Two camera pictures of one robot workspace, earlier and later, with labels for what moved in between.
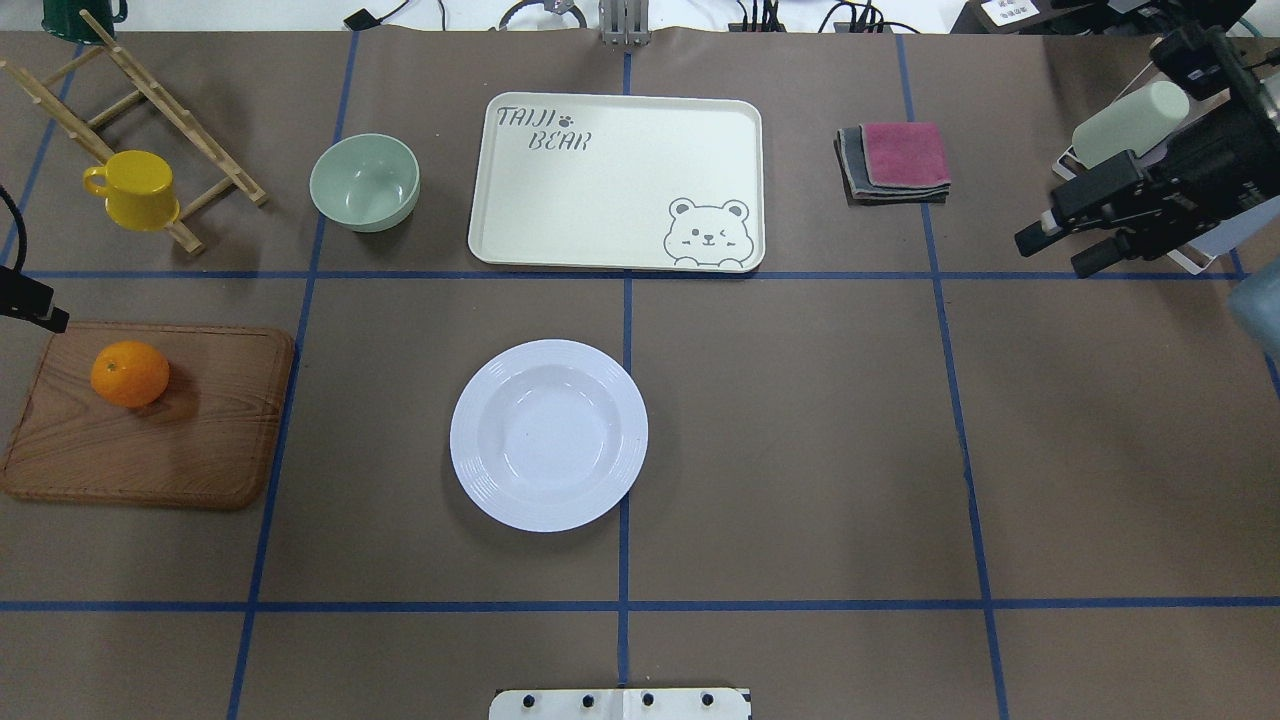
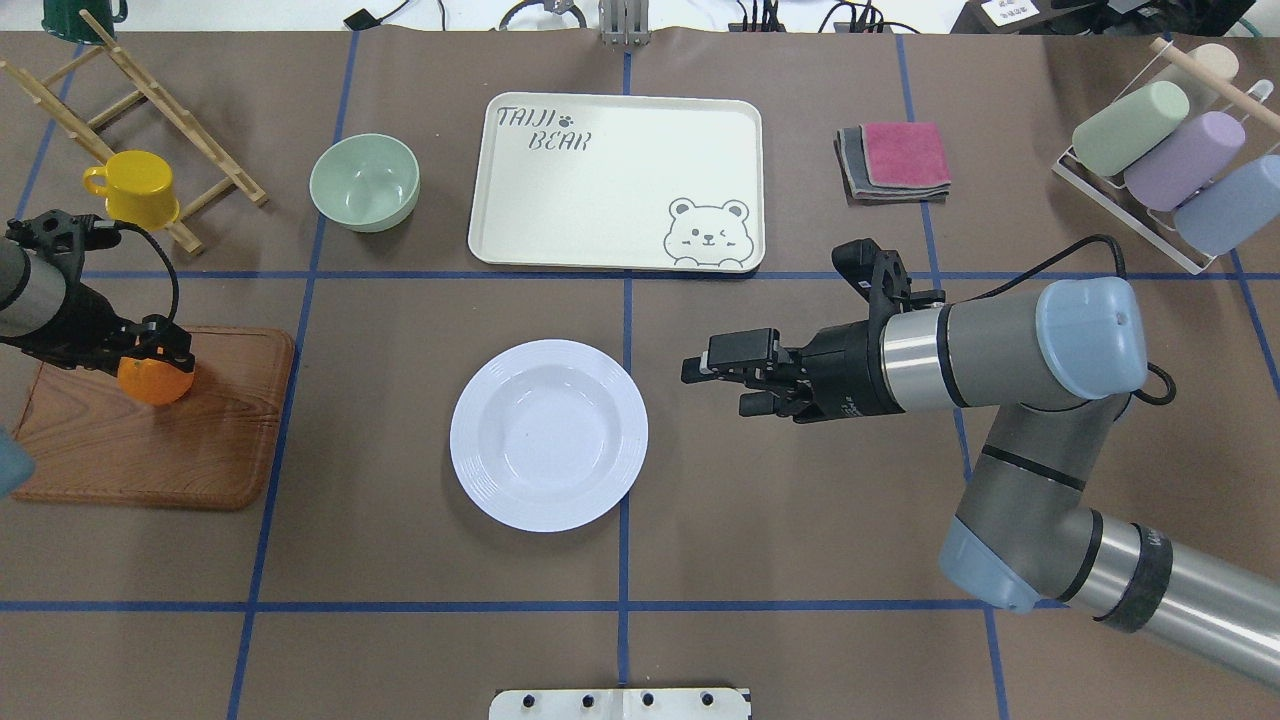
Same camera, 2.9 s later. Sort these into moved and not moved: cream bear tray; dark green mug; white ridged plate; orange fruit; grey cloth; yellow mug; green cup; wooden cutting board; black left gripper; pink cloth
Moved: black left gripper; orange fruit
Not moved: grey cloth; yellow mug; cream bear tray; pink cloth; wooden cutting board; white ridged plate; green cup; dark green mug
